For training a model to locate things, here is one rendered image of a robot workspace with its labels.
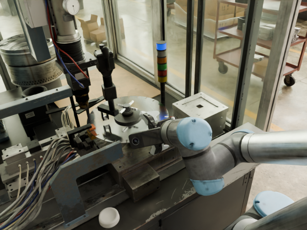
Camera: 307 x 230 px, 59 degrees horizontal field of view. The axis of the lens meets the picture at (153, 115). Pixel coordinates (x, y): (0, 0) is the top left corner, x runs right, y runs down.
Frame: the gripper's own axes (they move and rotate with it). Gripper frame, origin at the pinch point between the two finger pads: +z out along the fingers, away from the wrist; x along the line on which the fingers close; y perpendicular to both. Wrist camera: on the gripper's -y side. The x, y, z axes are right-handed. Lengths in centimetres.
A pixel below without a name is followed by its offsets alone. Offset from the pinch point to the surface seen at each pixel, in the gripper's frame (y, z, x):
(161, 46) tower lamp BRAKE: 23.8, 19.6, 32.1
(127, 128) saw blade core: -2.7, 10.8, 2.6
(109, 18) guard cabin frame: 28, 101, 77
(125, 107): -0.6, 13.6, 10.5
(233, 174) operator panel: 28.7, -2.0, -24.9
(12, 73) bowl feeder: -41, 70, 45
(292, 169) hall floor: 127, 74, -69
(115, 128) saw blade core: -6.8, 12.7, 3.8
